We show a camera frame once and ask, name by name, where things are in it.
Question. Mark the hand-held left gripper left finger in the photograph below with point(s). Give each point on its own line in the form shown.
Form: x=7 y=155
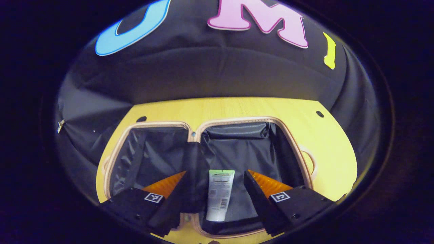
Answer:
x=169 y=206

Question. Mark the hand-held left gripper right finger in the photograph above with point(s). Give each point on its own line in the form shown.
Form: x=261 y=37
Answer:
x=259 y=203

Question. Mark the white green-capped skin care tube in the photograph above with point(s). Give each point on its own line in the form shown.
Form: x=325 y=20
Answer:
x=219 y=196

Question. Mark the cream hard-shell suitcase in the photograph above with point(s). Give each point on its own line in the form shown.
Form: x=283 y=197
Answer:
x=156 y=152

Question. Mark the black table grommet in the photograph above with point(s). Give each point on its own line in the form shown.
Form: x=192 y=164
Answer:
x=141 y=119
x=319 y=114

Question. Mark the silver metal clip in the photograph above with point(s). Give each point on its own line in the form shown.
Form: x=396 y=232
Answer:
x=60 y=125

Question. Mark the black backdrop cloth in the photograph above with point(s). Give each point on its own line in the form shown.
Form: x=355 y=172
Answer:
x=210 y=67

